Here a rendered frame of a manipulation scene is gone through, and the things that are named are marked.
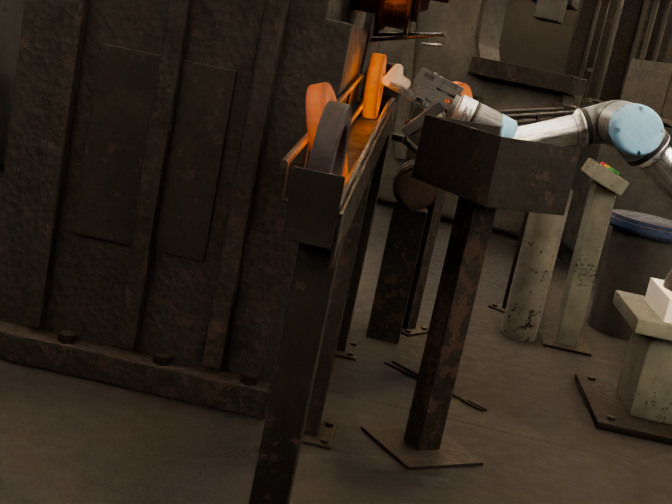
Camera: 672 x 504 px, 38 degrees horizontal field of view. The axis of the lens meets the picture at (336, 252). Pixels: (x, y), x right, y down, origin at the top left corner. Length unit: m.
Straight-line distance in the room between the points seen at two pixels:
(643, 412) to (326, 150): 1.59
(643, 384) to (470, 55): 2.83
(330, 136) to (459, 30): 3.86
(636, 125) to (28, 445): 1.51
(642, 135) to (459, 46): 2.88
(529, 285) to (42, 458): 1.82
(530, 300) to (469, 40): 2.26
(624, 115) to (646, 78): 4.56
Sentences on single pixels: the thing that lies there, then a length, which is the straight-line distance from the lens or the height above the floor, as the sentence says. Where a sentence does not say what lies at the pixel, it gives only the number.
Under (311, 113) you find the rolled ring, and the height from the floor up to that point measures 0.71.
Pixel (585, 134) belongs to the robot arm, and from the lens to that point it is 2.52.
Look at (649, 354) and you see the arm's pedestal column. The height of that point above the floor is 0.20.
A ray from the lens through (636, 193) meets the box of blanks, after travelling 4.64.
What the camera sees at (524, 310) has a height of 0.11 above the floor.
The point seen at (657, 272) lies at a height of 0.26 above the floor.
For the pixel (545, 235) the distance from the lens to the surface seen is 3.17.
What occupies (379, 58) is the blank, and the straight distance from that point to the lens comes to 2.32.
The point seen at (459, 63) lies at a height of 0.83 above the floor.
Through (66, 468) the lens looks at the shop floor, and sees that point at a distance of 1.85.
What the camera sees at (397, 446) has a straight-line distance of 2.16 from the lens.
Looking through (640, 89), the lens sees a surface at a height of 0.90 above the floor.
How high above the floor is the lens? 0.84
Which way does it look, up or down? 12 degrees down
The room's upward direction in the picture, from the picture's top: 11 degrees clockwise
